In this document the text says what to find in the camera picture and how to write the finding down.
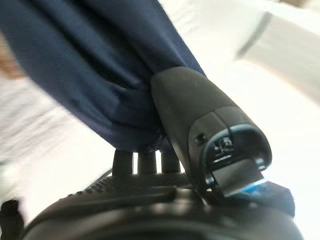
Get large dark navy garment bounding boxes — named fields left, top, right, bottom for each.
left=0, top=0, right=207, bottom=154

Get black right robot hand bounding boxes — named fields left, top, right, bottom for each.
left=23, top=66, right=306, bottom=240

